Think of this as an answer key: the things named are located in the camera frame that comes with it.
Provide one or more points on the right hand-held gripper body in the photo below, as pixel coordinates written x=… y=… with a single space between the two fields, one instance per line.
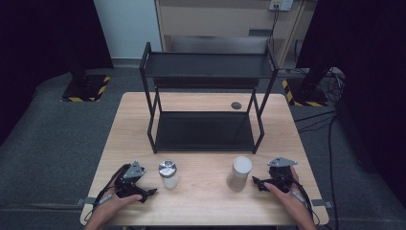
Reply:
x=281 y=162

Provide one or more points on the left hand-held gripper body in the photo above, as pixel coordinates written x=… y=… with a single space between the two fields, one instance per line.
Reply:
x=133 y=171

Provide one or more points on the white cylindrical cup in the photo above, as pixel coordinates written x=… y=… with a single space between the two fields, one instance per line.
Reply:
x=242 y=166

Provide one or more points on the glass jar with silver lid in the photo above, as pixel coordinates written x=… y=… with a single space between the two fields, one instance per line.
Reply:
x=168 y=169

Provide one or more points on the black metal two-tier rack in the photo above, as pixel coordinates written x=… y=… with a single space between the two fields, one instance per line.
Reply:
x=207 y=65

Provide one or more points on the person's right hand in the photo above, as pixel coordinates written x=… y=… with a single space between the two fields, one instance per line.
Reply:
x=292 y=202

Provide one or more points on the person's left hand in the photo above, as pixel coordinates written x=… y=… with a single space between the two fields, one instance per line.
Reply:
x=110 y=207

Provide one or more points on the round grey table grommet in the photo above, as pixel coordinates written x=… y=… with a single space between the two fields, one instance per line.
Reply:
x=236 y=105

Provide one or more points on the black stand with striped base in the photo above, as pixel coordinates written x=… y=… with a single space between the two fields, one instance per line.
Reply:
x=84 y=87
x=308 y=92

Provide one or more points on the dark curtain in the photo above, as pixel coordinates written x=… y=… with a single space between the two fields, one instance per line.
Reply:
x=373 y=80
x=41 y=48

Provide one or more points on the beige wooden cabinet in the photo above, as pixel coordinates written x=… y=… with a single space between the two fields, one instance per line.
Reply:
x=207 y=19

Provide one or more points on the grey table edge bracket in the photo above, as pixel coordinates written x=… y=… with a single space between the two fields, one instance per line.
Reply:
x=86 y=201
x=322 y=203

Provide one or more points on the white wall power outlet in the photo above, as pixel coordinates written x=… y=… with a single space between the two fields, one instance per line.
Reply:
x=281 y=4

